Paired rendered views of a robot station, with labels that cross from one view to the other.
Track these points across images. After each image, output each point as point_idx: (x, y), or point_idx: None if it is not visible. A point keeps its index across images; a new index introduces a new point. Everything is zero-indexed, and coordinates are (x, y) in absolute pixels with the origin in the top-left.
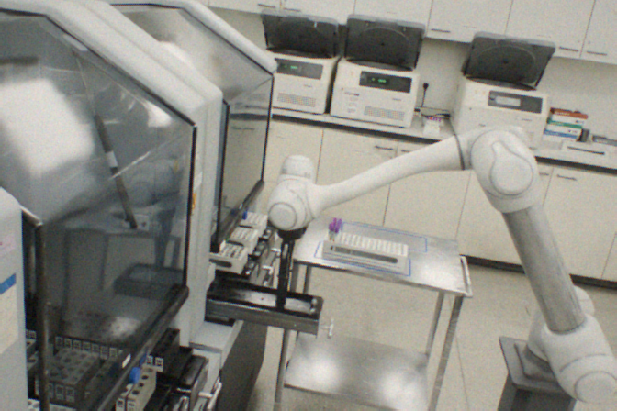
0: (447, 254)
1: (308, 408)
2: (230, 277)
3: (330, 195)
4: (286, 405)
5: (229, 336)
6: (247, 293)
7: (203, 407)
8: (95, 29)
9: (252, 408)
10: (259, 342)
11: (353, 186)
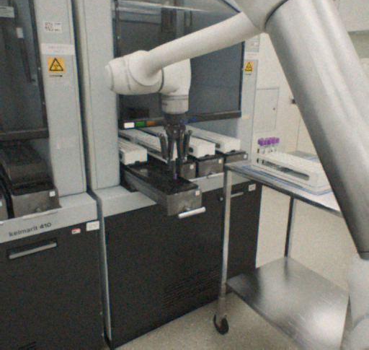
0: None
1: (272, 327)
2: (161, 164)
3: (145, 57)
4: (256, 315)
5: (121, 196)
6: (153, 172)
7: (58, 229)
8: None
9: (228, 304)
10: (230, 247)
11: (163, 47)
